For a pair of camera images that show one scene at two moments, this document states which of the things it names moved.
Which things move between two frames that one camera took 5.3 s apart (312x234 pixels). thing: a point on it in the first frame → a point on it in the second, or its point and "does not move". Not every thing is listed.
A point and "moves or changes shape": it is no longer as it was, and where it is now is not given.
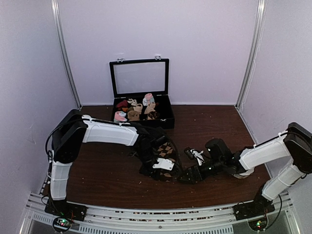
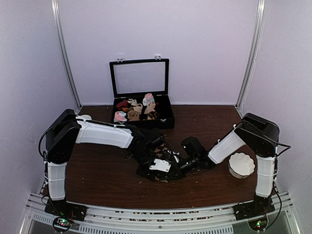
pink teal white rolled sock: [148, 99] does not move
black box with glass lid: [140, 89] does not move
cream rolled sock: [137, 107] does not move
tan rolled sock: [133, 115] does not move
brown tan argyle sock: [166, 151] moves or changes shape
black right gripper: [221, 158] → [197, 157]
